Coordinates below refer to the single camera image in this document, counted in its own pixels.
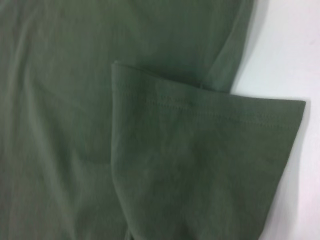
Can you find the dark green shirt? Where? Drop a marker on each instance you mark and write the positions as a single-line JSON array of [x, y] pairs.
[[75, 125]]

